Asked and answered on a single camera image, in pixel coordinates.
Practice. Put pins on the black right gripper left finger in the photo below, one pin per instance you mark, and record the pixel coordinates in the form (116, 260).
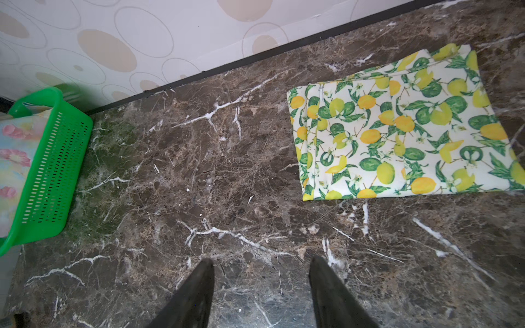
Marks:
(190, 305)

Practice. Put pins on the lemon print green skirt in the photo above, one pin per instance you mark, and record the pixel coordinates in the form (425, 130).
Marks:
(421, 125)

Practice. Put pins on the green plastic basket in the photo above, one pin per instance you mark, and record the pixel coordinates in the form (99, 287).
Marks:
(52, 178)

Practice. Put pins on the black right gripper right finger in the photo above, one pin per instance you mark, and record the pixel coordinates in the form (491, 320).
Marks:
(334, 305)

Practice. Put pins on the floral pastel skirt in basket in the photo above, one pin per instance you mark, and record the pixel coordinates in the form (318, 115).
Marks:
(20, 138)

